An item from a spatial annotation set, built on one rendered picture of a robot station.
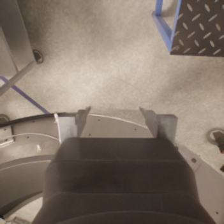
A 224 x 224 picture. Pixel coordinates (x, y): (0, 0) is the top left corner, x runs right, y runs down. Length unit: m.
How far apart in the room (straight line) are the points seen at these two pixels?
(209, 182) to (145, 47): 0.82
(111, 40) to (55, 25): 0.36
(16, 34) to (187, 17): 0.94
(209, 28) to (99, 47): 0.76
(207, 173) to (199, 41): 0.44
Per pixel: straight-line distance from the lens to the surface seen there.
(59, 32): 1.17
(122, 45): 1.10
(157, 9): 0.93
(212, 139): 1.57
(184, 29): 0.48
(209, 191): 0.64
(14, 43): 1.18
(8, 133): 0.83
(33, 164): 0.63
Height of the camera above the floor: 1.05
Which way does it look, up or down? 49 degrees down
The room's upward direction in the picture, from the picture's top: 170 degrees counter-clockwise
